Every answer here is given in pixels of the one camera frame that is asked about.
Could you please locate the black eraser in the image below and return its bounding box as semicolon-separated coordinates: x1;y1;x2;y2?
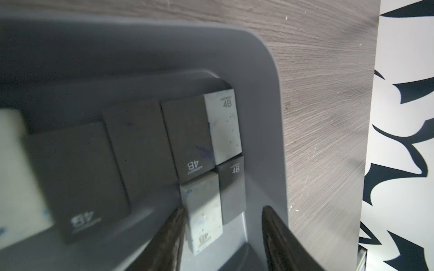
23;122;130;243
161;96;216;184
215;154;246;225
102;100;177;204

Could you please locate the dark grey storage box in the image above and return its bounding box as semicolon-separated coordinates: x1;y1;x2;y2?
1;8;288;271

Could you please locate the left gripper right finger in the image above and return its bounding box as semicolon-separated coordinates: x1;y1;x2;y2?
262;206;324;271

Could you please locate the grey eraser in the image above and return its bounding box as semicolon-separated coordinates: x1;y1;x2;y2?
180;171;223;256

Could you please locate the black eraser bottom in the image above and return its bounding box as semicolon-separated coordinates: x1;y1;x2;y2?
102;100;177;204

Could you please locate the white eraser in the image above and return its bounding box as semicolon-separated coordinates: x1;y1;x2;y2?
1;108;54;249

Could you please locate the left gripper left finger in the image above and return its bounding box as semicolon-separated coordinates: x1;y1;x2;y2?
127;207;186;271

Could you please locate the blue eraser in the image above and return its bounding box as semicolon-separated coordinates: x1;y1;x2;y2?
203;89;242;165

